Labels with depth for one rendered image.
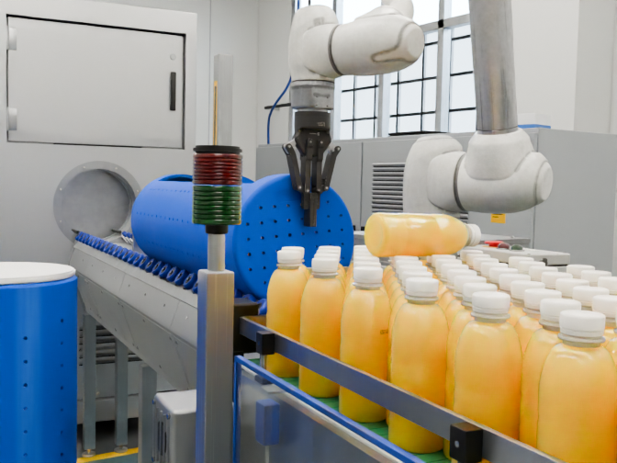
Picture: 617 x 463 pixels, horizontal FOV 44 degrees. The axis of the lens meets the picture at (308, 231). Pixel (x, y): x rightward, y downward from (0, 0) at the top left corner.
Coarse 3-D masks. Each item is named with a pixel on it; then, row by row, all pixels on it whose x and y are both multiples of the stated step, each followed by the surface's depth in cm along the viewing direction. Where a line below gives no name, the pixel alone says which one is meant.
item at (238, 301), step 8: (240, 304) 133; (248, 304) 134; (256, 304) 134; (240, 312) 133; (248, 312) 134; (256, 312) 134; (240, 336) 133; (240, 344) 133; (248, 344) 134; (240, 352) 133; (248, 352) 134
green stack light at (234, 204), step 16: (192, 192) 96; (208, 192) 94; (224, 192) 95; (240, 192) 97; (192, 208) 96; (208, 208) 94; (224, 208) 95; (240, 208) 97; (208, 224) 95; (224, 224) 95
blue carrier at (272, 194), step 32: (160, 192) 212; (256, 192) 155; (288, 192) 158; (160, 224) 201; (192, 224) 177; (256, 224) 155; (288, 224) 158; (320, 224) 162; (352, 224) 165; (160, 256) 214; (192, 256) 181; (256, 256) 156; (256, 288) 156
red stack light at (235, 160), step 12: (204, 156) 94; (216, 156) 94; (228, 156) 94; (240, 156) 96; (204, 168) 94; (216, 168) 94; (228, 168) 95; (240, 168) 96; (192, 180) 97; (204, 180) 94; (216, 180) 94; (228, 180) 95; (240, 180) 96
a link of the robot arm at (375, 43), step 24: (384, 0) 162; (408, 0) 155; (360, 24) 144; (384, 24) 141; (408, 24) 141; (336, 48) 146; (360, 48) 143; (384, 48) 141; (408, 48) 140; (360, 72) 147; (384, 72) 145
